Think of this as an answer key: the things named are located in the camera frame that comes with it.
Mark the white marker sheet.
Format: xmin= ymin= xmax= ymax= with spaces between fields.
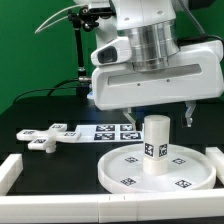
xmin=76 ymin=124 xmax=143 ymax=143

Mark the white round table top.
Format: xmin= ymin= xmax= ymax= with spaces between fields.
xmin=98 ymin=144 xmax=216 ymax=194

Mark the white left fence bar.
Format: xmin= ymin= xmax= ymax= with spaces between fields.
xmin=0 ymin=154 xmax=23 ymax=196

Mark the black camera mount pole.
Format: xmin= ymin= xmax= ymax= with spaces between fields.
xmin=68 ymin=7 xmax=99 ymax=98

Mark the white cable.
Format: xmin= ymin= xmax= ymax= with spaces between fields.
xmin=34 ymin=3 xmax=84 ymax=35

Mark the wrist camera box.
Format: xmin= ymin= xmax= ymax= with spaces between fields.
xmin=91 ymin=36 xmax=132 ymax=66

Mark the white fence bar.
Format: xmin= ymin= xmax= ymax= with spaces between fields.
xmin=0 ymin=154 xmax=23 ymax=196
xmin=0 ymin=188 xmax=224 ymax=224
xmin=205 ymin=147 xmax=224 ymax=185

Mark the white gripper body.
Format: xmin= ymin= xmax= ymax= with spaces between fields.
xmin=92 ymin=40 xmax=224 ymax=110

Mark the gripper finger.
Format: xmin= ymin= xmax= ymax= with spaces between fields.
xmin=182 ymin=101 xmax=196 ymax=128
xmin=123 ymin=108 xmax=137 ymax=131

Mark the white right fence bar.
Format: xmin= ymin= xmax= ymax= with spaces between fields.
xmin=205 ymin=147 xmax=224 ymax=185

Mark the white front fence bar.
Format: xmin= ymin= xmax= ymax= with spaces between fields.
xmin=0 ymin=188 xmax=224 ymax=224

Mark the black cable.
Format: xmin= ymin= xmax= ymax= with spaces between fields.
xmin=13 ymin=78 xmax=81 ymax=103

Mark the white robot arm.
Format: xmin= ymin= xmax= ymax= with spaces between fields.
xmin=73 ymin=0 xmax=224 ymax=126

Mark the white cross-shaped table base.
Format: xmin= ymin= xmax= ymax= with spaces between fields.
xmin=16 ymin=123 xmax=81 ymax=153

